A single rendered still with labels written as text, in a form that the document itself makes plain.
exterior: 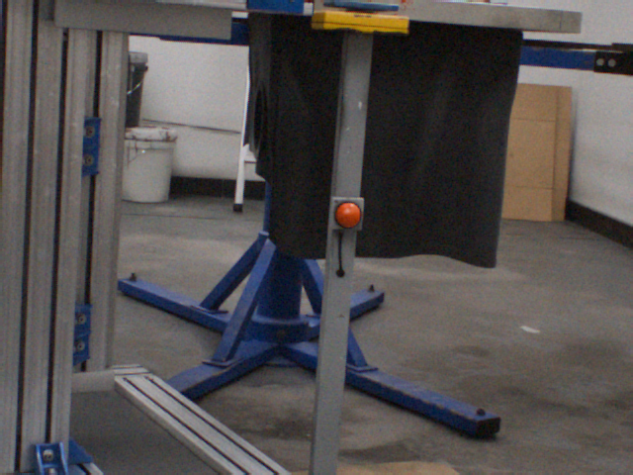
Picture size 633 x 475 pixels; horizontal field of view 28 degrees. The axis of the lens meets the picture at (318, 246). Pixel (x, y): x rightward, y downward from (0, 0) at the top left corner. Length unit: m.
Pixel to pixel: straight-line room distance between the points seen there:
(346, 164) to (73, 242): 0.43
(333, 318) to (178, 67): 4.92
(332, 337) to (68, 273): 0.42
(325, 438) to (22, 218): 0.59
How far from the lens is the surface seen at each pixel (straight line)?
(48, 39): 1.91
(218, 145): 6.90
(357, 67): 1.96
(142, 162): 6.53
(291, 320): 3.64
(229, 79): 6.88
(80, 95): 1.93
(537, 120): 7.17
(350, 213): 1.94
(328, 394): 2.04
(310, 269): 3.53
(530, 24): 2.23
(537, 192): 7.11
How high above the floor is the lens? 0.92
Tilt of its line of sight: 9 degrees down
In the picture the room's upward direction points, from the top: 4 degrees clockwise
